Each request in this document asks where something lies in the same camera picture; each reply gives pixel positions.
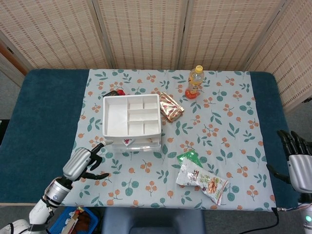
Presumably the black and red object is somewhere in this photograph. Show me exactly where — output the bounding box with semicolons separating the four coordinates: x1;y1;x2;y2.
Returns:
104;89;125;97

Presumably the black cable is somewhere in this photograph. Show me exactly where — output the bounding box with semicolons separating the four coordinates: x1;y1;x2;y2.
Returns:
204;207;280;234

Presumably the clear plastic drawer with pencil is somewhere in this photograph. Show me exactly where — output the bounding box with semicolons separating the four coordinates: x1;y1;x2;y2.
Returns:
111;135;162;153

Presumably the dark blue padded seat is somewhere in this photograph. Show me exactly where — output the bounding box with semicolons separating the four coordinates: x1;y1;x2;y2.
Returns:
101;209;205;234

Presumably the orange drink bottle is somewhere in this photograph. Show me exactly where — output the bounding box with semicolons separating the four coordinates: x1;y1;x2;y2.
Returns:
184;64;205;99

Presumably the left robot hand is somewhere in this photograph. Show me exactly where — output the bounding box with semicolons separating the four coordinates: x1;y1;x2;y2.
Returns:
62;140;114;182

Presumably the white drawer organizer box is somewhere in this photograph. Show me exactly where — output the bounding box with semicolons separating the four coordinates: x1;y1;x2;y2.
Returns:
102;94;163;153

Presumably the brown wooden door frame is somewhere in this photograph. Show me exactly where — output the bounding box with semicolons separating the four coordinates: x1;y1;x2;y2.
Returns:
0;40;29;76

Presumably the white nut snack bag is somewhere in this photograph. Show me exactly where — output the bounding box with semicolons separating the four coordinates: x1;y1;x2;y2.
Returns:
175;158;229;206

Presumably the green foil packet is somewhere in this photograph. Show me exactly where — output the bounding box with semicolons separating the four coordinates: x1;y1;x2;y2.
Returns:
176;150;203;169

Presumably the floral fruit print tablecloth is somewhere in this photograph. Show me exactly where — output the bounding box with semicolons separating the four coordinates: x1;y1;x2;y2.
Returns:
59;69;277;211

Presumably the teal table cover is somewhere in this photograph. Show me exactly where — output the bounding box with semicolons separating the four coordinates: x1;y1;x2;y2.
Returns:
0;69;307;211

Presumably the gold red snack packet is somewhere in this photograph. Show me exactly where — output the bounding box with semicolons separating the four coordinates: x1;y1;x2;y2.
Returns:
159;92;185;122

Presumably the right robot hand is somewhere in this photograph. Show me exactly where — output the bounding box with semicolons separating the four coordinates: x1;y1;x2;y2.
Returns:
266;130;312;193

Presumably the woven bamboo folding screen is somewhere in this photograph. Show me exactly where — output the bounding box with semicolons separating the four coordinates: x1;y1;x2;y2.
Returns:
0;0;312;113

